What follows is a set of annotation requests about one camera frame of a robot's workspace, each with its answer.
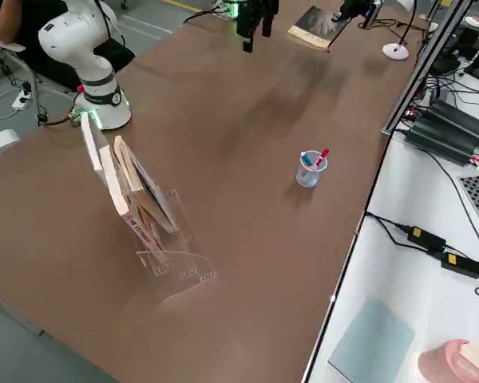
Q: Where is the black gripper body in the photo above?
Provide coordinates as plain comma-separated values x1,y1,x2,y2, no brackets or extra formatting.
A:
236,0,280,20
340,0,370,19

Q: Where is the dark hand-photo cover book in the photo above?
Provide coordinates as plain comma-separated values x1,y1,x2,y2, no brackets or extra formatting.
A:
287,6,350,53

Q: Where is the tan-edged paperback book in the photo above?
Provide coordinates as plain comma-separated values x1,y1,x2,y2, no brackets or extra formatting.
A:
113,135,179,235

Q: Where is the white blue cover book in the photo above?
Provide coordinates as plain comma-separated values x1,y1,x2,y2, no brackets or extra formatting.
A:
80,113,165,261

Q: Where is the clear acrylic storage rack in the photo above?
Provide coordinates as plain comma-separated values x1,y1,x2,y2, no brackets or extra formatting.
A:
99,159,218,301

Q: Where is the white desk lamp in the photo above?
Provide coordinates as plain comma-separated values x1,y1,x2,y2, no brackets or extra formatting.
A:
381,0,419,61

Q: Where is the clear plastic pen cup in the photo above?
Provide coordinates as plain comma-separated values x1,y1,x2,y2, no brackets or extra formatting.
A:
295,150,329,189

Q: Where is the black finned power supply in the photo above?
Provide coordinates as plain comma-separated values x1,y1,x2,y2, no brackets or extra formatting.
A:
404,99,479,167

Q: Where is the person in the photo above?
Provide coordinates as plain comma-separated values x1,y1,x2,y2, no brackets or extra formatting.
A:
0,0,72,88

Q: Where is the white floor power strip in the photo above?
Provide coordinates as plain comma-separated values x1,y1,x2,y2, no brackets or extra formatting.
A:
11,89,35,111

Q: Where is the black power adapter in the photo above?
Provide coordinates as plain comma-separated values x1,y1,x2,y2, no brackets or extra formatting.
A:
406,225,449,253
440,251,479,281

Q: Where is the white box yellow label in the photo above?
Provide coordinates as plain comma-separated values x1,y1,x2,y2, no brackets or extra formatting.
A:
0,129,22,163

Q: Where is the teal sheet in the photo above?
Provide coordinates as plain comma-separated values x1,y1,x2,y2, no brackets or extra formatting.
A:
327,298,418,383

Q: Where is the pink round object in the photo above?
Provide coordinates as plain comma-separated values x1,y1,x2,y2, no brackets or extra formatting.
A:
417,338,479,383

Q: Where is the aluminium frame post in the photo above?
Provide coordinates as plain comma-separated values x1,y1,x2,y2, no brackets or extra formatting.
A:
380,0,465,137

